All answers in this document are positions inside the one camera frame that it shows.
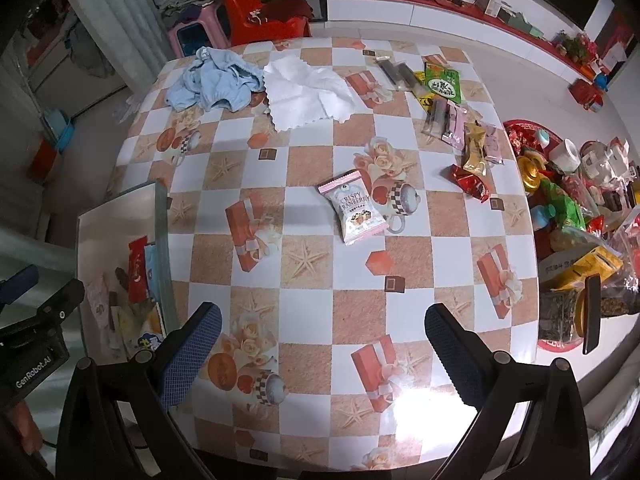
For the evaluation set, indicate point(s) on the clear bag of dried leaves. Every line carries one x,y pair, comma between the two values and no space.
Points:
557,317

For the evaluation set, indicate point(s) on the person's left hand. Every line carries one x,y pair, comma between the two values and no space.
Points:
25,425

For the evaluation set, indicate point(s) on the clear dark snack bar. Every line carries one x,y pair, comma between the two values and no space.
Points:
121,280

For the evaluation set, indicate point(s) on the light blue snack packet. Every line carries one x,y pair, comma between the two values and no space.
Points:
152,275

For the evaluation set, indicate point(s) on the pile of assorted snacks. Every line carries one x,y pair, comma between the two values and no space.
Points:
442,85

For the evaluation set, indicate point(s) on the white cup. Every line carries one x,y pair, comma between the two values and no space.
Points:
565,155

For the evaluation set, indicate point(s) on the green bag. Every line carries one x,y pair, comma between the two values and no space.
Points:
562,205

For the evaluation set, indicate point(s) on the pink snack packet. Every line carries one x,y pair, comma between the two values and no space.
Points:
352,210
97,302

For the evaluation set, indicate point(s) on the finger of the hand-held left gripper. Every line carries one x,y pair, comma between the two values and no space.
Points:
17,285
60,305

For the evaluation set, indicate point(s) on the red round tray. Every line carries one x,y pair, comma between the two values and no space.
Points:
520,135

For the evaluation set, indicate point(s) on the long white cabinet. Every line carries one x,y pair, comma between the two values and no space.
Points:
450,20

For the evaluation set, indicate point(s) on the red plastic chair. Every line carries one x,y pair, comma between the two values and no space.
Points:
240,15

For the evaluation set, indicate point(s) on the yellow white snack packet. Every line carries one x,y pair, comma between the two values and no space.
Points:
122,322

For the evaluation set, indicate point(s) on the red box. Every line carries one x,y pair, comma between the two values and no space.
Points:
585,92

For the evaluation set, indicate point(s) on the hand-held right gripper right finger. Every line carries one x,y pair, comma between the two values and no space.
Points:
452,355

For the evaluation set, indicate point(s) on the orange bucket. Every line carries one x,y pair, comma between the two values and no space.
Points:
44,160

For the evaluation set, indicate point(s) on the pink plastic stool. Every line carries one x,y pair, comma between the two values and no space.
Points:
220,20

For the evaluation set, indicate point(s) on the yellow box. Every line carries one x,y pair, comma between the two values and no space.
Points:
595,265

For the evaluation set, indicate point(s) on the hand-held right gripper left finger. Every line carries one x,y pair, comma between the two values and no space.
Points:
192,355

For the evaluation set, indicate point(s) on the light blue cloth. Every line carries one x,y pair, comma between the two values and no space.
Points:
215,77

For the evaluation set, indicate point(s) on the gold ornament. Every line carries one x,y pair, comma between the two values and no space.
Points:
532,170

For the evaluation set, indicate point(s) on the red snack packet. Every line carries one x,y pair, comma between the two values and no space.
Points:
136,270

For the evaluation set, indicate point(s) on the white box with green rim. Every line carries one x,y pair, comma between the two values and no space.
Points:
100,240

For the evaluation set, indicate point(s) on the blue bucket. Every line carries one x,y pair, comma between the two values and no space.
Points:
57,130

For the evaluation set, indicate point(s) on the dark red cloth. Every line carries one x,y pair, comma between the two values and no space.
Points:
295,9

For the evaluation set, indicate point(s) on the white blue bird snack packet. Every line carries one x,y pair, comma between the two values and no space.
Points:
147,342

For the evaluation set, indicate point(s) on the white towel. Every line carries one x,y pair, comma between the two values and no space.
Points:
305,92

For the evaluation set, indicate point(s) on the white curtain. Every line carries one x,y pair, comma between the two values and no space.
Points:
120,25

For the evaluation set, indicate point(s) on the black phone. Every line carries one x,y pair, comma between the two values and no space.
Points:
592,310

